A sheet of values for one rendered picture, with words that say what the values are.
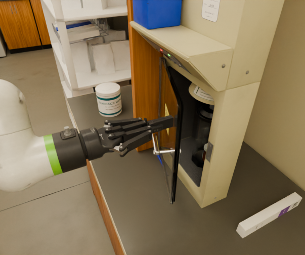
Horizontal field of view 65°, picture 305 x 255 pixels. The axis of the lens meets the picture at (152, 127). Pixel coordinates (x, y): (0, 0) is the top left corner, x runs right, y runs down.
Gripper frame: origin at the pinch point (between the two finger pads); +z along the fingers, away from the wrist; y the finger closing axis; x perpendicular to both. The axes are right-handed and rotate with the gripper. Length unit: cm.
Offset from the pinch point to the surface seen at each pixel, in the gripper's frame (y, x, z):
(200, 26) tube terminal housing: 6.0, -21.7, 13.7
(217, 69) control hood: -6.9, -16.0, 9.9
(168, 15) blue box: 13.9, -23.1, 8.9
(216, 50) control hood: -6.5, -20.0, 9.3
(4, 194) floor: 126, 131, -82
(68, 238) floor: 63, 131, -40
